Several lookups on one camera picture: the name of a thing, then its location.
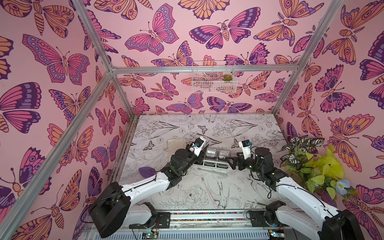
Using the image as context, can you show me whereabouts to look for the clear left plastic cup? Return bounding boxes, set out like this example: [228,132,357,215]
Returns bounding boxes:
[205,149,218,161]

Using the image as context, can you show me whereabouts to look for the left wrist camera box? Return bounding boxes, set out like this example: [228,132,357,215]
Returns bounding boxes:
[187,137,209,157]

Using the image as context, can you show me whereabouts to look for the purple silicone object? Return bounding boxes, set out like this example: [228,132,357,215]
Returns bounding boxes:
[139,167,157,179]

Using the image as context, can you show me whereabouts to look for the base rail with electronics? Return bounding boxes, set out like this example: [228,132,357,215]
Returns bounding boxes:
[121,210,297,240]

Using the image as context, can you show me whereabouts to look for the pink toothbrush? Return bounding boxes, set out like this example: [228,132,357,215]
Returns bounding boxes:
[201,177,219,210]

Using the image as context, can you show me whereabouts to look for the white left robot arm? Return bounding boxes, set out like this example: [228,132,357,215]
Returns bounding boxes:
[88,139,209,239]

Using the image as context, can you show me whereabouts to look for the small green succulent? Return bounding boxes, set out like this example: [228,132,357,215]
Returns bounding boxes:
[222,74,233,82]

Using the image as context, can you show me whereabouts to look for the aluminium frame corner post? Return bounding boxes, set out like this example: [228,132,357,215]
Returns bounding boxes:
[272,0,344,116]

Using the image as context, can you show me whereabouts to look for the beige cloth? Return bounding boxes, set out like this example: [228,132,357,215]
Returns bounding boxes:
[167,138,187,157]

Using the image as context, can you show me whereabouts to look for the clear right plastic cup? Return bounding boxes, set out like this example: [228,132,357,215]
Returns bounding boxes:
[218,150,231,163]

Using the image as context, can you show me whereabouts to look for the artificial potted plant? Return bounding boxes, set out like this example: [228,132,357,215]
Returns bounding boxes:
[281,136,360,200]

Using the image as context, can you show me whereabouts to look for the white wire wall basket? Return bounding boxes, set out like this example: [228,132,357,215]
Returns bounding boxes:
[190,65,238,95]

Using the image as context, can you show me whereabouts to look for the clear plastic cup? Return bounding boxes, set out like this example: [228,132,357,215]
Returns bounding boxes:
[218,150,231,163]
[205,149,218,161]

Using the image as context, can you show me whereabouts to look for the beige grey toothbrush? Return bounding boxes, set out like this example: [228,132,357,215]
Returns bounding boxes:
[197,168,228,177]

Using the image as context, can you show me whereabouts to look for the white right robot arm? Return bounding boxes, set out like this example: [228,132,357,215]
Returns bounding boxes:
[226,146,364,240]

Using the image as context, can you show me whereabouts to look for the cream toothbrush holder caddy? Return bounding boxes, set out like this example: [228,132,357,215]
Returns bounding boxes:
[200,158,230,170]

